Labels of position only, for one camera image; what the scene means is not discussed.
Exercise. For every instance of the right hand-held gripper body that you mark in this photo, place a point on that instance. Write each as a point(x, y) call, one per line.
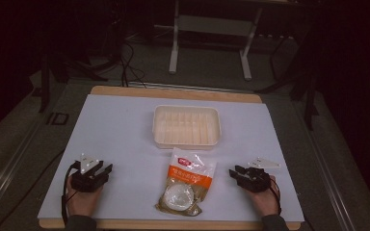
point(256, 179)

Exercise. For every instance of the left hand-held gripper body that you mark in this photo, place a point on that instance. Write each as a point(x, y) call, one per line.
point(85, 182)

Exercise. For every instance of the person's left hand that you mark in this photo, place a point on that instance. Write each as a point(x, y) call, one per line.
point(83, 202)

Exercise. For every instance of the person's right hand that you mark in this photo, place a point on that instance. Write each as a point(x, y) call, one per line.
point(266, 202)

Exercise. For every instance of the white table cover sheet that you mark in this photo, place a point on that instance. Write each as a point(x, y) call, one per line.
point(118, 134)

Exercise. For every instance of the orange and clear snack packet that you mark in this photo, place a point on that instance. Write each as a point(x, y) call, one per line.
point(186, 179)

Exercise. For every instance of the white plastic tray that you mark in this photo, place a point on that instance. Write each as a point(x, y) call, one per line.
point(186, 126)

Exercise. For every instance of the black stand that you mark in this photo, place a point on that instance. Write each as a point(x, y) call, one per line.
point(310, 96)

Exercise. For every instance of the white metal stand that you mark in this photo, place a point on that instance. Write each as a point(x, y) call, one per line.
point(173, 48)

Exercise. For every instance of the black floor bracket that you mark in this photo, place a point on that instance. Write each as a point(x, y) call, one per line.
point(58, 118)

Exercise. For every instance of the metal floor rail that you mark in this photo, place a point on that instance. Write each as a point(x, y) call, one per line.
point(327, 173)
point(9, 170)

